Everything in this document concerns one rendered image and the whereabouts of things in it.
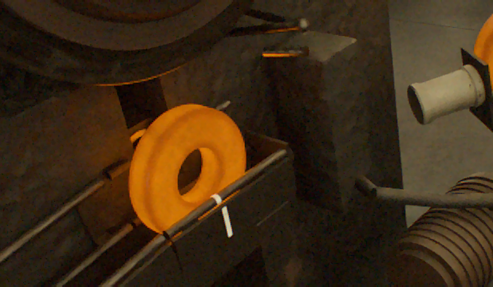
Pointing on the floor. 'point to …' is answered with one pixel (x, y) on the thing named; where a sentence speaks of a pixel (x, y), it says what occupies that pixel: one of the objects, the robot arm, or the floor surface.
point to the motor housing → (451, 242)
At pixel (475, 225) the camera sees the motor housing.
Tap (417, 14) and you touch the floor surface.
